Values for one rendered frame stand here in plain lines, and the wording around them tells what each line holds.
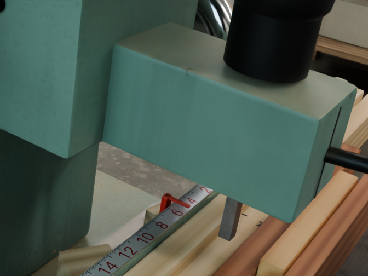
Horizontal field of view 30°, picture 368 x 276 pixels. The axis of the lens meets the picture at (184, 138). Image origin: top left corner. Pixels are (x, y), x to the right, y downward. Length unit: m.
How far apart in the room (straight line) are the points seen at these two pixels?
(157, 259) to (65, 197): 0.21
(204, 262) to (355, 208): 0.14
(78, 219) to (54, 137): 0.25
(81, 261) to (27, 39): 0.24
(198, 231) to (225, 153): 0.08
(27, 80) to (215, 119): 0.12
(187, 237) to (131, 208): 0.30
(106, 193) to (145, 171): 1.64
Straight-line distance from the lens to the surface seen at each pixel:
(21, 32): 0.42
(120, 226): 0.72
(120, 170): 2.39
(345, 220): 0.52
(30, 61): 0.42
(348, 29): 3.35
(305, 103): 0.38
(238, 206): 0.45
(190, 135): 0.41
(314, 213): 0.51
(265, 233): 0.49
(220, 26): 0.55
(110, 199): 0.76
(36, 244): 0.63
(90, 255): 0.60
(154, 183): 2.34
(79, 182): 0.64
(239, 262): 0.45
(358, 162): 0.41
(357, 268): 0.57
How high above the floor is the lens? 1.21
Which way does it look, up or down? 27 degrees down
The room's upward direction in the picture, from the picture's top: 10 degrees clockwise
